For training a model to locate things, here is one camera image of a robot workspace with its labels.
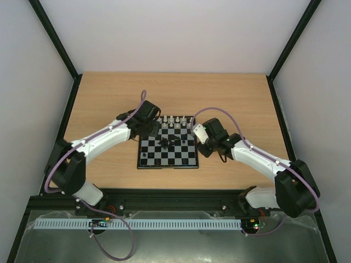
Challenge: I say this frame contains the black and white chessboard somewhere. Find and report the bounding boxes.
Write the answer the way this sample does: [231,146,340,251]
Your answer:
[137,116,199,169]

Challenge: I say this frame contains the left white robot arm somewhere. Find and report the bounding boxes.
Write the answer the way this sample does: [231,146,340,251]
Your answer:
[44,100,161,206]

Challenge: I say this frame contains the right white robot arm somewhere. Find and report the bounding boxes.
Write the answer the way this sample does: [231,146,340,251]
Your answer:
[192,118,320,218]

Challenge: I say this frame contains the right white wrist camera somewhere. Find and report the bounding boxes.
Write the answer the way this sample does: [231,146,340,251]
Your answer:
[192,123,209,145]

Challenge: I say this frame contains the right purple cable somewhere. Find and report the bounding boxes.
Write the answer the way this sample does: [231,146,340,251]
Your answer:
[190,107,321,238]

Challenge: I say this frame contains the purple cable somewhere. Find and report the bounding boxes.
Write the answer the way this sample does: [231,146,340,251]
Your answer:
[190,107,321,238]
[43,89,149,260]

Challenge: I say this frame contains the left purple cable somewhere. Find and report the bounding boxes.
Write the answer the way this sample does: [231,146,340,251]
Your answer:
[43,89,149,260]

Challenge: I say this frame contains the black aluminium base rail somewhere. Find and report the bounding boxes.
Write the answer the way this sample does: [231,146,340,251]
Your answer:
[25,188,275,219]

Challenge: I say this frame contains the white slotted cable duct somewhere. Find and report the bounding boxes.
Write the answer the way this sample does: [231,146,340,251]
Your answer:
[33,218,242,231]

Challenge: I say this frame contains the left black frame post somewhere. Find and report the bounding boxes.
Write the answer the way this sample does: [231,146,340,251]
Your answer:
[27,0,82,80]

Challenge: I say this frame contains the black frame post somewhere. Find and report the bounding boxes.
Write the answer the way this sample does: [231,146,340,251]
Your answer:
[27,0,82,80]
[268,0,323,80]

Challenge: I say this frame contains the right black frame post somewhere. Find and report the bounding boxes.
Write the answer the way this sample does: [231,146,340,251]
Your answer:
[268,0,323,80]

